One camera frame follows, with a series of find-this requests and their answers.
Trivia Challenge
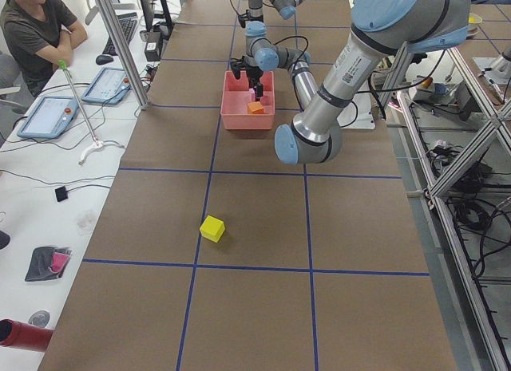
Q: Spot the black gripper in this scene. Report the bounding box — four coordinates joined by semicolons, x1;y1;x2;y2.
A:
245;65;263;100

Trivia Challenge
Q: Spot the pink foam block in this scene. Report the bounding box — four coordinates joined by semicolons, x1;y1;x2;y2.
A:
248;89;256;102

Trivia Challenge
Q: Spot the orange foam block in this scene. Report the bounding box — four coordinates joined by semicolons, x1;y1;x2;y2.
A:
247;101;264;115

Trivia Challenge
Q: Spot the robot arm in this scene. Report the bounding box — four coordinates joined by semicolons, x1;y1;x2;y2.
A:
243;0;471;164
229;0;306;29

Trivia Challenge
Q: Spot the pink plastic bin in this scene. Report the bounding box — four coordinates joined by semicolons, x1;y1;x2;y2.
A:
220;70;275;130

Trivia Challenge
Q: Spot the black box with label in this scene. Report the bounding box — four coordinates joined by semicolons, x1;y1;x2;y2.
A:
145;31;162;62

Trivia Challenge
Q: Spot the black monitor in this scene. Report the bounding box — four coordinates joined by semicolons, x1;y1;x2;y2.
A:
139;0;173;36

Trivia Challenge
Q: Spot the black keyboard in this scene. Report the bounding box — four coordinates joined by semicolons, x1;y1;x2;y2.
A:
101;12;139;56

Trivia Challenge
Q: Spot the far teach pendant tablet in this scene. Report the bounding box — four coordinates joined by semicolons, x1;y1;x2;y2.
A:
81;67;131;105

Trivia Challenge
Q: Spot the teach pendant tablet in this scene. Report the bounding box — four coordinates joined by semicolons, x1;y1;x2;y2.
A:
17;96;78;139
81;67;131;105

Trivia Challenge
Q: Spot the yellow foam block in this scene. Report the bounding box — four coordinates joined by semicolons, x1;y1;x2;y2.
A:
200;215;225;243

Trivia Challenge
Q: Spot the black computer mouse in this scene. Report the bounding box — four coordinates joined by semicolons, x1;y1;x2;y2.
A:
95;54;114;65

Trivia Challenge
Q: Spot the reacher stick with green tip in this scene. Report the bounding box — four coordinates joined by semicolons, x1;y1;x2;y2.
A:
57;60;125;166

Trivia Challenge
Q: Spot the near teach pendant tablet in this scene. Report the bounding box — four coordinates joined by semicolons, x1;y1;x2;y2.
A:
17;96;78;139

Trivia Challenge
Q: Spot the small black square device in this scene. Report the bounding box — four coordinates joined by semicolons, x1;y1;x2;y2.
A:
54;186;69;203

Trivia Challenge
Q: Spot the person in dark shirt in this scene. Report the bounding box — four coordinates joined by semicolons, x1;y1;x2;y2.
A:
1;0;88;97

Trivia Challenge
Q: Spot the grey and pink cloth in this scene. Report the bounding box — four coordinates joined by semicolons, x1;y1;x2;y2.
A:
25;247;72;282

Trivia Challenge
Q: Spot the red cylinder bottle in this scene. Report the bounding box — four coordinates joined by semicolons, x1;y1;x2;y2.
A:
1;319;53;352

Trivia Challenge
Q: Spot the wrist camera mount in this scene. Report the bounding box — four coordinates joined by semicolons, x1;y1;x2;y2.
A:
229;56;247;80

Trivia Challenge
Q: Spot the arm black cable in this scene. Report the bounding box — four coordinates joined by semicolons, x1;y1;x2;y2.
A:
269;35;312;75

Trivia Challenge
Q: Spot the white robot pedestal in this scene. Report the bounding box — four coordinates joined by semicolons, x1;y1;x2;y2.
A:
338;93;375;130

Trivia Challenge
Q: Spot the aluminium frame post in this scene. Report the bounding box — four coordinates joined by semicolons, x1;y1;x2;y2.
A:
94;0;149;110

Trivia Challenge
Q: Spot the aluminium frame rail structure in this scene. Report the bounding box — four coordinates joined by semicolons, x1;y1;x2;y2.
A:
381;40;510;370

